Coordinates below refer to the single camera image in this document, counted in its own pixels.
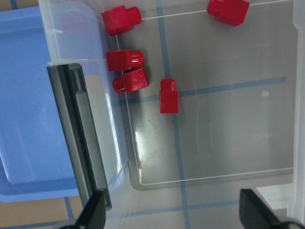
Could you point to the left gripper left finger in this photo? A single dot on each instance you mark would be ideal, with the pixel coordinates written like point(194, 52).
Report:
point(93, 215)

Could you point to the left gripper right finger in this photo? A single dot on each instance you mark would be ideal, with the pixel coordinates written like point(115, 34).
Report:
point(254, 214)

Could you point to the red block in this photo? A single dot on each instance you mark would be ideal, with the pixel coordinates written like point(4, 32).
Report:
point(124, 60)
point(169, 96)
point(231, 12)
point(120, 19)
point(131, 81)

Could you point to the clear plastic storage box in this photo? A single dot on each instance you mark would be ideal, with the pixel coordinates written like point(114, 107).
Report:
point(239, 125)

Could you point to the red block in box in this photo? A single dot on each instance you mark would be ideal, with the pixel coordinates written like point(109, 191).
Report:
point(120, 19)

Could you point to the blue plastic tray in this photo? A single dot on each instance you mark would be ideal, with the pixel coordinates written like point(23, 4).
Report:
point(34, 159)

